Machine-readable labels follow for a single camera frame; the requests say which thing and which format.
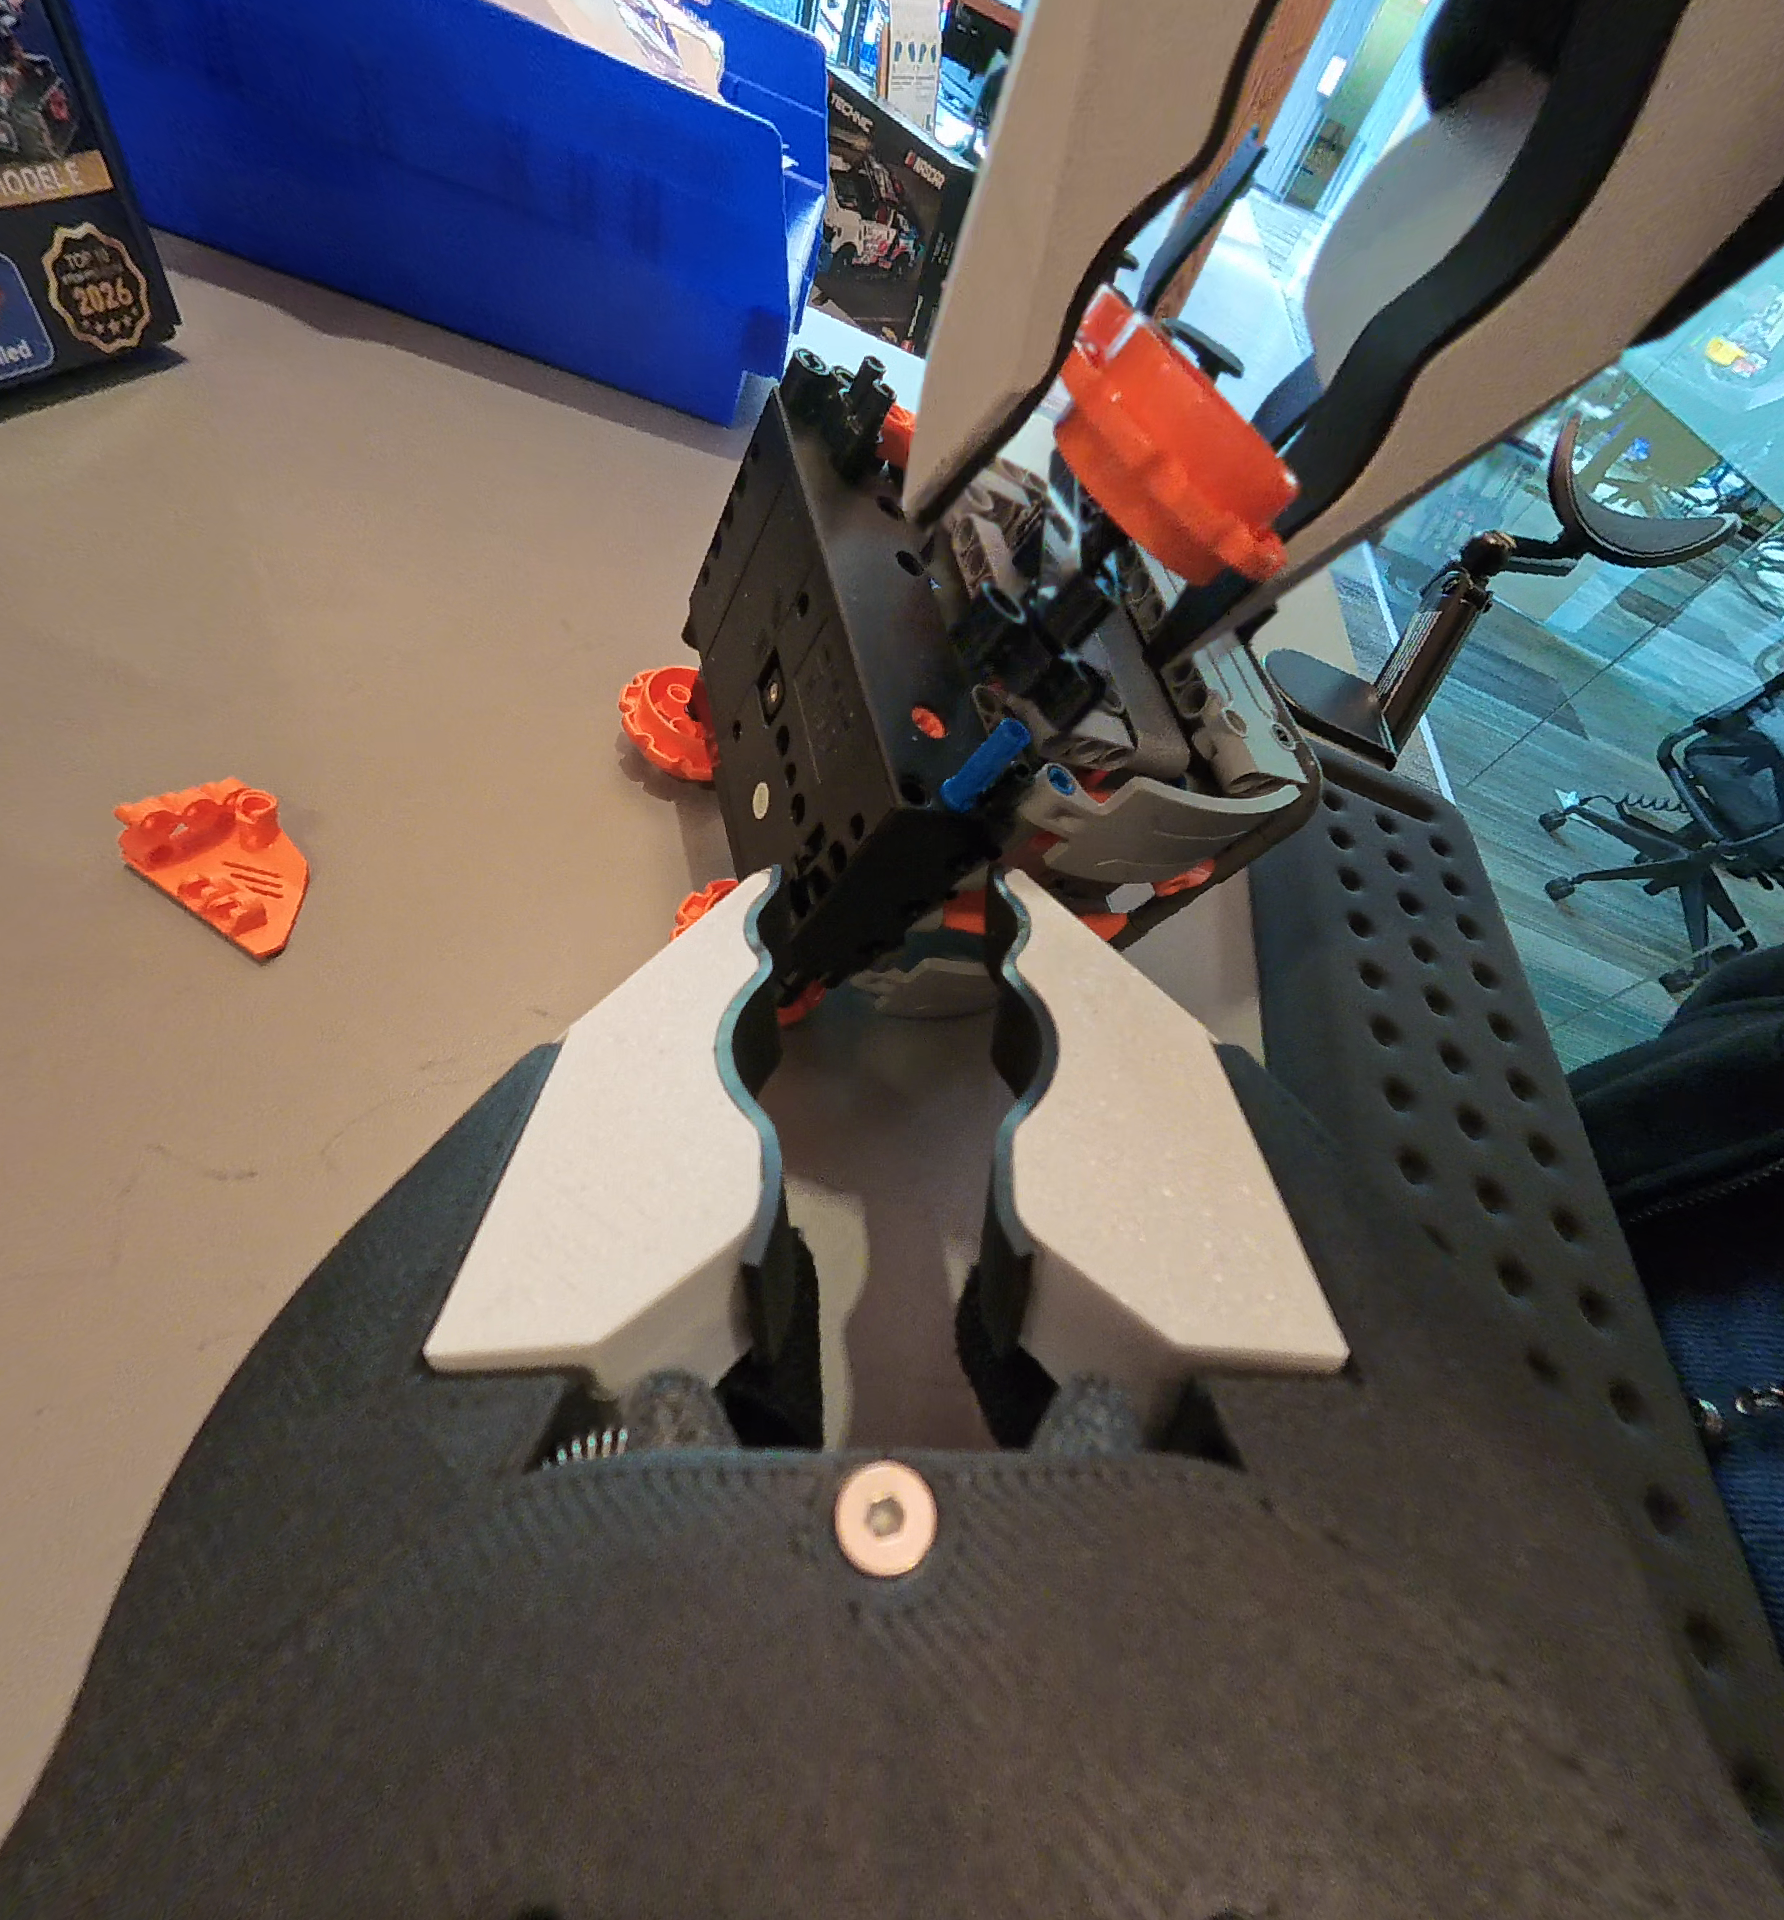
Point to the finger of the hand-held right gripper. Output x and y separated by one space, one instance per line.
1703 180
1088 150

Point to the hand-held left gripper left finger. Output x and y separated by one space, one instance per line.
593 1200

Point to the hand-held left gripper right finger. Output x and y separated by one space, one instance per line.
1178 1200

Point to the building kit robot model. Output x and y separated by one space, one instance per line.
802 691

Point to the black car kit box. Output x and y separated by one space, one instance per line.
892 210

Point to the dark perforated tray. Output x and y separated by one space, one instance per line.
1494 1140

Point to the orange panel piece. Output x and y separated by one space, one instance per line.
218 869

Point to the black oval object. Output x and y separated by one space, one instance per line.
1374 706

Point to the black office chair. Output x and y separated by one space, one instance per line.
1703 796

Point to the blue storage bin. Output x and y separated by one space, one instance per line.
443 180

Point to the blue robot kit box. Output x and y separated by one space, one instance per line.
24 210

